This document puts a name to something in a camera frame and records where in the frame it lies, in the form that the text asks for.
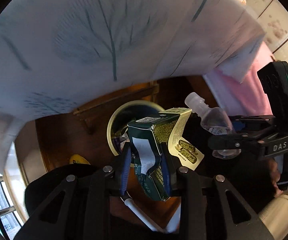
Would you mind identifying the dark green yellow carton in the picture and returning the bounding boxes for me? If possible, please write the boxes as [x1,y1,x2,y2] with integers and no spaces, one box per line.
[128,108,204,201]

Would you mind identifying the clear plastic bottle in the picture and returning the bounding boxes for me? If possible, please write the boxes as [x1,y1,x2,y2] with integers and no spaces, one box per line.
[184,91,242,159]

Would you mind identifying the white right sleeve forearm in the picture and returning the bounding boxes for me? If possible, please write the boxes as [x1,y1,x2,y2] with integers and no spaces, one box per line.
[259,190,288,239]

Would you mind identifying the yellow-rimmed trash bin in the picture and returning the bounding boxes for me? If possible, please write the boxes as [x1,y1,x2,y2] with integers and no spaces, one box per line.
[107,100,164,156]

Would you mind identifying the person's right hand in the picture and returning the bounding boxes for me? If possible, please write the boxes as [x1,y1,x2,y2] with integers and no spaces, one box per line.
[268,158,282,197]

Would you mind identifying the pink bed sheet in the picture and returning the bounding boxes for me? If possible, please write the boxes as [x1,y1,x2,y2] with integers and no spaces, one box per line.
[203,42,273,116]

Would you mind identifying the floral wardrobe doors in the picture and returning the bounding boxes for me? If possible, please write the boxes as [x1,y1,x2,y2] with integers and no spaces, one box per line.
[241,0,288,86]

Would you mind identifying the window with metal grille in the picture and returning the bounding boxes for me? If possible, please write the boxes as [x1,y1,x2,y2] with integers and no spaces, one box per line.
[0,174,28,239]

